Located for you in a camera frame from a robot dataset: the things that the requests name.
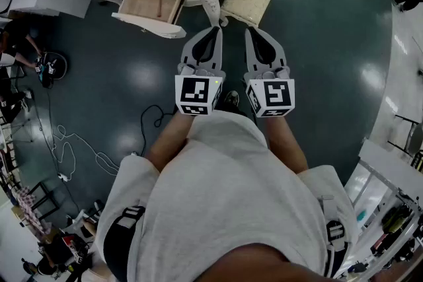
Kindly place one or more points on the person's shoe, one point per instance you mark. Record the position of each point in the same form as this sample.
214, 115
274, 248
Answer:
232, 98

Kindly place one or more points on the wooden vanity drawer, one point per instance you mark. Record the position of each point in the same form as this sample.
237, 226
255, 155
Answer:
147, 1

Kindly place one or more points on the checked cloth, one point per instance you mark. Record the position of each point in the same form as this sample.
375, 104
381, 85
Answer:
31, 208

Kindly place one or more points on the black metal chair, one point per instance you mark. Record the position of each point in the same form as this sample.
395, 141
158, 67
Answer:
408, 133

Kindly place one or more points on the black tripod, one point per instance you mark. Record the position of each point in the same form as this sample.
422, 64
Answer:
23, 122

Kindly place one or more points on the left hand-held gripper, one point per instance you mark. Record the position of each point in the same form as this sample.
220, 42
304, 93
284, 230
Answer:
195, 92

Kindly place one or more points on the white metal shelf rack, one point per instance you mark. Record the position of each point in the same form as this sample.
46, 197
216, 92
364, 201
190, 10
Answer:
380, 195

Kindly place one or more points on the person's left forearm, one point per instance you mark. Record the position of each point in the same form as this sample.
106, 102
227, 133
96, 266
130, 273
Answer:
168, 142

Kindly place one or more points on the person's right forearm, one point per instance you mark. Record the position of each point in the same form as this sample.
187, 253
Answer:
285, 145

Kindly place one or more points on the person's grey shirt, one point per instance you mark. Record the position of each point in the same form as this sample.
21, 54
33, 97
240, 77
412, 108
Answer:
224, 181

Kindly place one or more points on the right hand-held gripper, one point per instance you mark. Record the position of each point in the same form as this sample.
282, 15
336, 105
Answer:
276, 94

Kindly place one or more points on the round black floor stand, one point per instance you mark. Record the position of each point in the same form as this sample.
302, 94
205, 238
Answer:
59, 64

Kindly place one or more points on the brown makeup pencil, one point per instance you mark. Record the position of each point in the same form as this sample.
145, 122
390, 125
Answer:
160, 6

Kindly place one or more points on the white power strip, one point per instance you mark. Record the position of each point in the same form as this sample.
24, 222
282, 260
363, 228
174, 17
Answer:
64, 177

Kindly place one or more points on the black frame chair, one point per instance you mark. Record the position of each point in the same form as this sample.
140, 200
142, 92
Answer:
44, 199

